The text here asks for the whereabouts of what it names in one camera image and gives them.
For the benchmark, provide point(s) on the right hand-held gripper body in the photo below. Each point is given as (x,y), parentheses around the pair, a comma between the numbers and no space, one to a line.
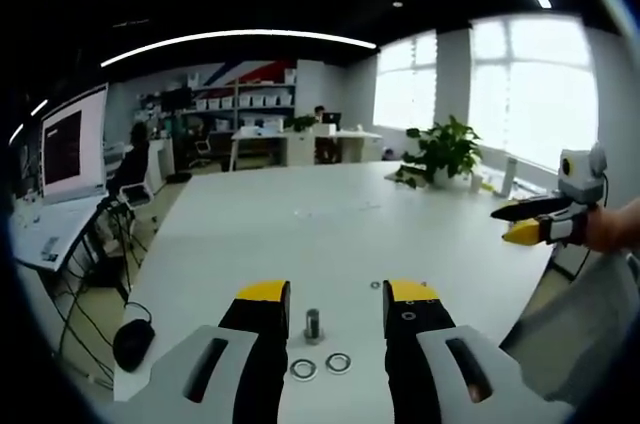
(582,181)

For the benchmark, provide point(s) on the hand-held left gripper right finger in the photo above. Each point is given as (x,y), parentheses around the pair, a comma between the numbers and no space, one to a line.
(440,384)

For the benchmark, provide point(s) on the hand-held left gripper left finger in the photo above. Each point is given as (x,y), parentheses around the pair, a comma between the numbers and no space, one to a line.
(200,394)

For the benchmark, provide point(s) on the large steel washer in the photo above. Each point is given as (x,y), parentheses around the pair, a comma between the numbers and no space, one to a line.
(295,375)
(330,368)

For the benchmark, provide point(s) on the metal threaded stud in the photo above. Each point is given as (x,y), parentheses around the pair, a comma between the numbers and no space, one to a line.
(313,326)

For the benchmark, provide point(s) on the person's right hand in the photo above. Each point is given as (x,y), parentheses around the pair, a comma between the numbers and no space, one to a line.
(617,226)

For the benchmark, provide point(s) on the white cylinder bottle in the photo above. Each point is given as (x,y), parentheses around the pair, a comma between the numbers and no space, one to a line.
(509,176)

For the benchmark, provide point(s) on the potted green plant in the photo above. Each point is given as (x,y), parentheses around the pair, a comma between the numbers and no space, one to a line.
(450,146)

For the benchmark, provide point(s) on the person's grey clothing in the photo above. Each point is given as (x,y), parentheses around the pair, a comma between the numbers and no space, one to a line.
(575,324)

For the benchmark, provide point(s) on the white office chair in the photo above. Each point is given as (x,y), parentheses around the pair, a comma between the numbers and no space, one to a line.
(137,191)

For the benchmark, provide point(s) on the small dark monitor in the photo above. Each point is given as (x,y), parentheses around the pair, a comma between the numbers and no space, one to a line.
(331,118)

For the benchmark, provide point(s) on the white side desk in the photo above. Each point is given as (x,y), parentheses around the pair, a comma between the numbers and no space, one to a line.
(50,231)

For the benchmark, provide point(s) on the white office desk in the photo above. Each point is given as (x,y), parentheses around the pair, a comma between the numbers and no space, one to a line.
(300,144)

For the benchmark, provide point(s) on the small desk plant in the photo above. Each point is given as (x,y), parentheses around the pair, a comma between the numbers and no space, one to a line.
(300,122)

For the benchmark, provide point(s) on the large computer monitor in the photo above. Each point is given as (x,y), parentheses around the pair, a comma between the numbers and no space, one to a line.
(75,144)

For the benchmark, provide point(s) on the shelf with white boxes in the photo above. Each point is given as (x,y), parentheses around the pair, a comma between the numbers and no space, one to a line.
(240,101)

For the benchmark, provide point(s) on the long ceiling light strip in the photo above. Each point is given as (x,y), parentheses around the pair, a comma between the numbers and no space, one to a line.
(240,35)

